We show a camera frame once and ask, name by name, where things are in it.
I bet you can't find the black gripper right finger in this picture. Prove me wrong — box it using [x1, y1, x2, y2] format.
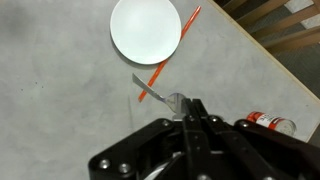
[192, 99, 320, 180]

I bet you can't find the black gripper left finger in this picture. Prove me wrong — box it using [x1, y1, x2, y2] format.
[88, 99, 207, 180]

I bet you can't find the silver fork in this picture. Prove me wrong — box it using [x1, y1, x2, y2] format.
[132, 74, 186, 119]

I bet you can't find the red labelled tin can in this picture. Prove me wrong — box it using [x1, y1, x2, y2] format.
[247, 111, 297, 136]

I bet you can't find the near white plate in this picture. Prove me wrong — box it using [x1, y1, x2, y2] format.
[110, 0, 182, 65]

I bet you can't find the near wooden chair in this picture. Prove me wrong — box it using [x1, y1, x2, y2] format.
[212, 0, 320, 53]

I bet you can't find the orange straw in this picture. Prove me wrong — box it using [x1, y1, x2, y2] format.
[137, 5, 203, 103]

